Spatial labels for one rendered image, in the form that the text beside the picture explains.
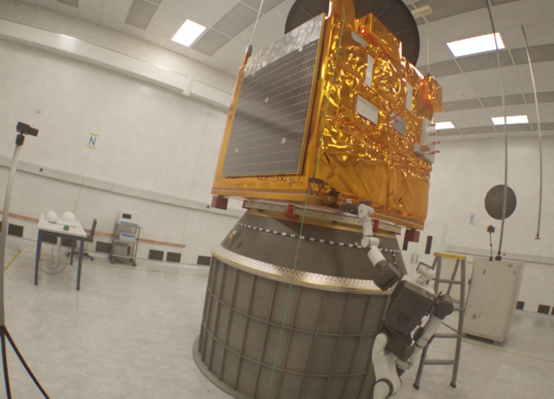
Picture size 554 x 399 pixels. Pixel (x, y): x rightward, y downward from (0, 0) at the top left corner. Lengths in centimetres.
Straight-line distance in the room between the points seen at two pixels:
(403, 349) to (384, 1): 355
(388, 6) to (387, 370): 368
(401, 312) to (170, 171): 633
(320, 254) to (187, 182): 548
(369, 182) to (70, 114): 623
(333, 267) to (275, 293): 49
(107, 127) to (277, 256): 553
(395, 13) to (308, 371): 389
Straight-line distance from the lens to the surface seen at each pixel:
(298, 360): 248
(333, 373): 259
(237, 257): 257
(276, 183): 240
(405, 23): 398
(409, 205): 320
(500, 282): 570
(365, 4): 385
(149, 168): 715
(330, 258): 236
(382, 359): 207
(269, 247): 246
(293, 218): 252
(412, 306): 181
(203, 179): 757
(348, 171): 235
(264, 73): 316
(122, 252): 678
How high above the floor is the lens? 158
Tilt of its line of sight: 6 degrees up
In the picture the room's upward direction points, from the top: 10 degrees clockwise
